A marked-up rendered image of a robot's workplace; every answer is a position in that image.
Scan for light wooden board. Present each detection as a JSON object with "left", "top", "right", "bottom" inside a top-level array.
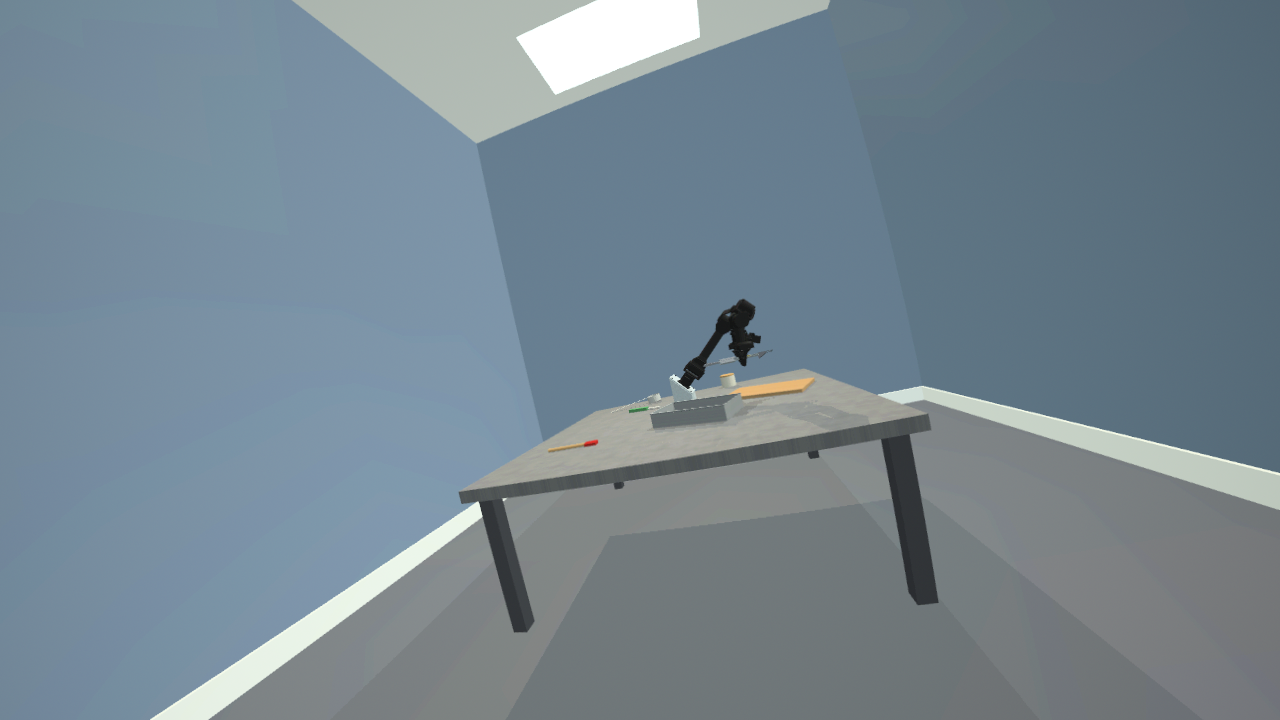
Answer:
[{"left": 730, "top": 378, "right": 814, "bottom": 400}]

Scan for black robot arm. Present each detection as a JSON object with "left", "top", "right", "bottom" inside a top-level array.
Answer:
[{"left": 677, "top": 299, "right": 762, "bottom": 389}]

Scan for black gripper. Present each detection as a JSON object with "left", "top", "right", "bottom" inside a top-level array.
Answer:
[{"left": 730, "top": 328, "right": 754, "bottom": 366}]

